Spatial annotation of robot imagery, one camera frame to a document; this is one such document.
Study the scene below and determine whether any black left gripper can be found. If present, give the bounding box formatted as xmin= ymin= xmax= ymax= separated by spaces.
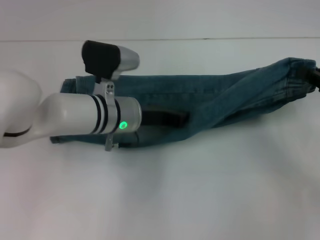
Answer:
xmin=140 ymin=109 xmax=189 ymax=129

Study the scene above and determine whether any black cable silver plug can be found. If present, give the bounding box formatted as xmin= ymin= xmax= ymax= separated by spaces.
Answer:
xmin=112 ymin=141 xmax=136 ymax=149

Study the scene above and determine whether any silver camera mount bracket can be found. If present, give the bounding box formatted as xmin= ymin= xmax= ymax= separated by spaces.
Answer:
xmin=93 ymin=74 xmax=120 ymax=153

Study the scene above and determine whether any blue denim shorts basketball print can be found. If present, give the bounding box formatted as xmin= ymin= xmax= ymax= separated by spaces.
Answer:
xmin=49 ymin=57 xmax=319 ymax=146

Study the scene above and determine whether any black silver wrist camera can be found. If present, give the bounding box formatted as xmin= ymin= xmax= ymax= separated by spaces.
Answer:
xmin=81 ymin=39 xmax=141 ymax=81

